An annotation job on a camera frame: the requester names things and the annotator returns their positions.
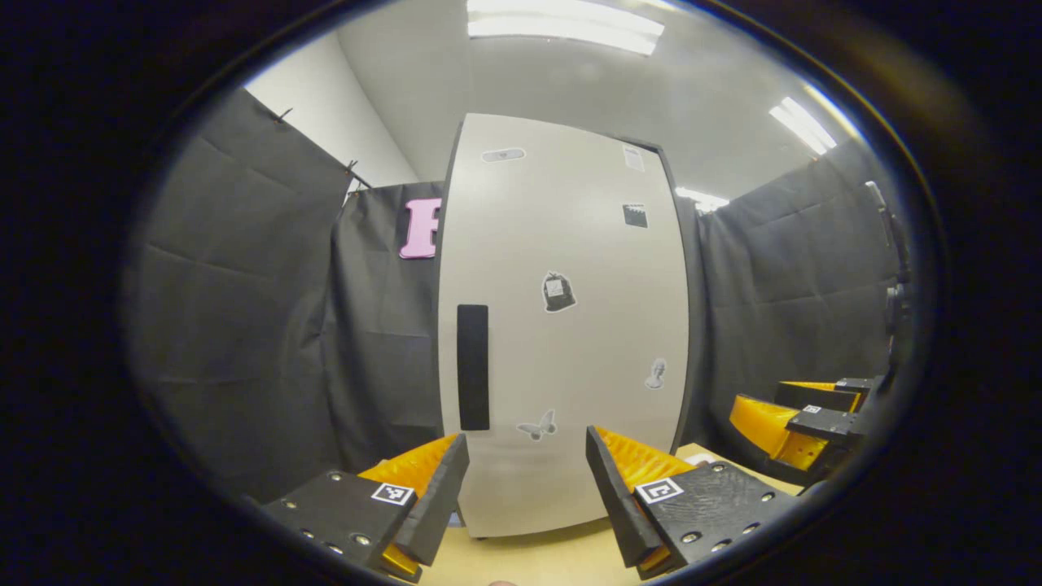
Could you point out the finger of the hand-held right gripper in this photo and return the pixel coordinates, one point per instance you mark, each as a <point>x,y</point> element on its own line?
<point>826,425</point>
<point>814,396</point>

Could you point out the black backdrop cloth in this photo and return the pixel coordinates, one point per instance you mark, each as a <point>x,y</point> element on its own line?
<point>244,325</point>

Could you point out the grey cabinet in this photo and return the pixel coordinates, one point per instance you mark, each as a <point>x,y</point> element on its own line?
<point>697,325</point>

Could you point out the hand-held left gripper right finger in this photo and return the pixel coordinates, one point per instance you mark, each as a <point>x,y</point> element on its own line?
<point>619,509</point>

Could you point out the white cabinet door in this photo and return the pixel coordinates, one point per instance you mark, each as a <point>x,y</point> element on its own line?
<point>570,366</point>

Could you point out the wide ceiling light panel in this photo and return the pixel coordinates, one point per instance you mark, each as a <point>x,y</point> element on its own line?
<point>562,24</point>

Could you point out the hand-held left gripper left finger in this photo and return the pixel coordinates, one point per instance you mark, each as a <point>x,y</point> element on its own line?
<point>440,509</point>

